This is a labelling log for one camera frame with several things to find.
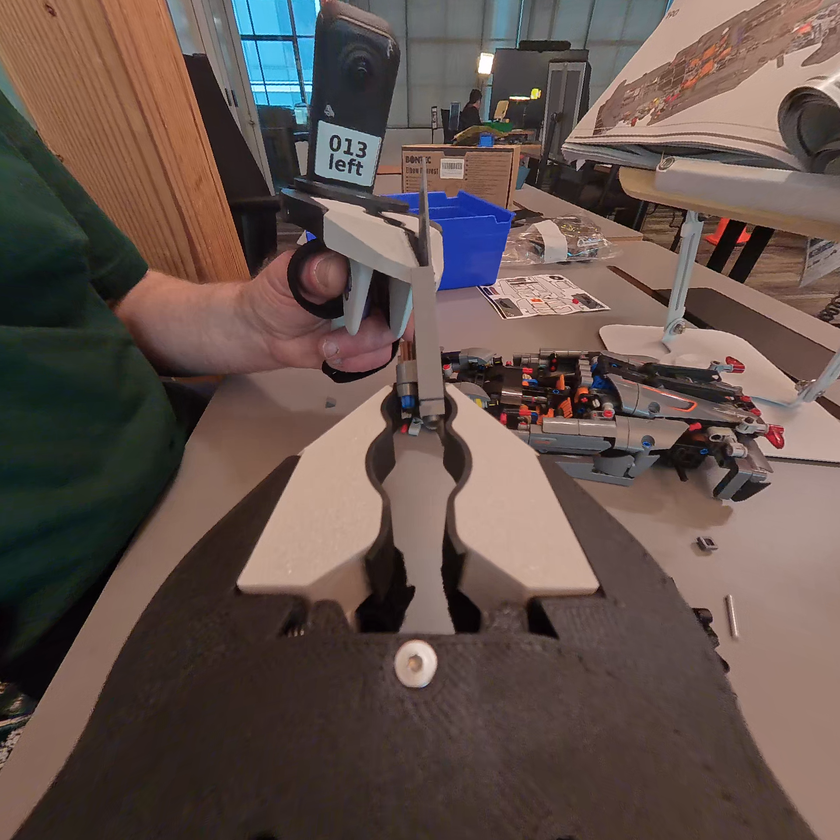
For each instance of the instruction booklet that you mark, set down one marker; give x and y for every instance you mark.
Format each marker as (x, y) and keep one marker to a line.
(689, 85)

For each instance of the person's green shirt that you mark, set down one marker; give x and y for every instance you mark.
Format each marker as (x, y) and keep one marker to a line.
(65, 394)

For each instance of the black partition panel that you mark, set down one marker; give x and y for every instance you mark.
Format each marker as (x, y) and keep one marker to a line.
(531, 79)

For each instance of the person's left forearm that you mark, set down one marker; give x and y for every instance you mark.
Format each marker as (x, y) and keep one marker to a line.
(184, 321)

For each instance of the grey lego vehicle model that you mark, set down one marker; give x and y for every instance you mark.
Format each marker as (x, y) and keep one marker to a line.
(590, 420)

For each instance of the white book stand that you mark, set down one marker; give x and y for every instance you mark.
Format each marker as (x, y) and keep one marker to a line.
(636, 338)

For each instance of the printed paper leaflet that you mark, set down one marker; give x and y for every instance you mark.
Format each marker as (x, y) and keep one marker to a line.
(820, 262)

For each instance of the clear plastic parts bag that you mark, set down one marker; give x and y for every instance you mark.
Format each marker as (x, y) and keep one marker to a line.
(558, 243)

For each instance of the grey lego wing assembly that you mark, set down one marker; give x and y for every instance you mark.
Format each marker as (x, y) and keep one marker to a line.
(426, 328)

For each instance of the black desk mat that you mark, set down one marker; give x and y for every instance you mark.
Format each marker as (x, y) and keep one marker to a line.
(735, 308)

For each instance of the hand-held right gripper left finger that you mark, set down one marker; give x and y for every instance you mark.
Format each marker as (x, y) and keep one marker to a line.
(308, 518)

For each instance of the white lego axle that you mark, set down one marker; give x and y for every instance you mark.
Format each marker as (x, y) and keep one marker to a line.
(732, 615)

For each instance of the cluster of black lego pieces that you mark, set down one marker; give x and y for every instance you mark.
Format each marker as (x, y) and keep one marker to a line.
(705, 620)

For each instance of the white sticker sheet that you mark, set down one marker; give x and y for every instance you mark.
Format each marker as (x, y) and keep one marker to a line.
(541, 296)

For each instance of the window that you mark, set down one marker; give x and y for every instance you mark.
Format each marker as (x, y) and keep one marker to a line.
(275, 46)

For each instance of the orange traffic cone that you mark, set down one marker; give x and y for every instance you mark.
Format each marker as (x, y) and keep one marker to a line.
(728, 233)

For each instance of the cardboard box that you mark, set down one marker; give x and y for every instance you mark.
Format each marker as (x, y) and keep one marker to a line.
(479, 174)

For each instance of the blue bin with white label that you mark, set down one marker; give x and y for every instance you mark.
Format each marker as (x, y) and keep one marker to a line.
(479, 243)

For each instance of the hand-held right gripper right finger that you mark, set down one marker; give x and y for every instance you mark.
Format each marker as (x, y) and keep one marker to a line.
(525, 518)

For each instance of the person's left hand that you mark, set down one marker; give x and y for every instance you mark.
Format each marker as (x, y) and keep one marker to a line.
(289, 328)

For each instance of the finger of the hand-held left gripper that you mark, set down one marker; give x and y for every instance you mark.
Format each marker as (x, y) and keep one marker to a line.
(367, 233)
(433, 256)

